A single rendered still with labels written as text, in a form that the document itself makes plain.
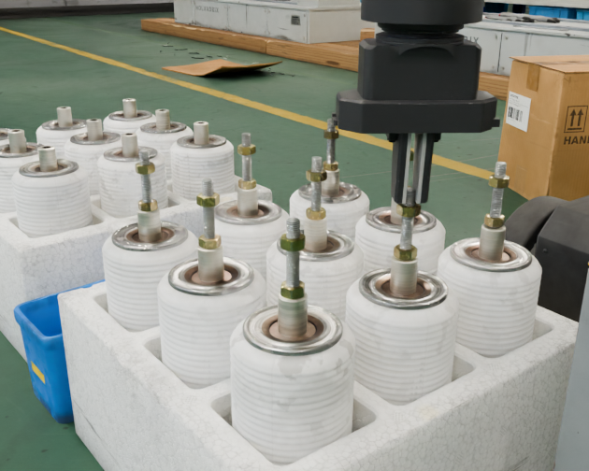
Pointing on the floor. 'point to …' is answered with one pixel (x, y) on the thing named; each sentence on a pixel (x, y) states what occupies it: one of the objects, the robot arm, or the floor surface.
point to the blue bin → (47, 352)
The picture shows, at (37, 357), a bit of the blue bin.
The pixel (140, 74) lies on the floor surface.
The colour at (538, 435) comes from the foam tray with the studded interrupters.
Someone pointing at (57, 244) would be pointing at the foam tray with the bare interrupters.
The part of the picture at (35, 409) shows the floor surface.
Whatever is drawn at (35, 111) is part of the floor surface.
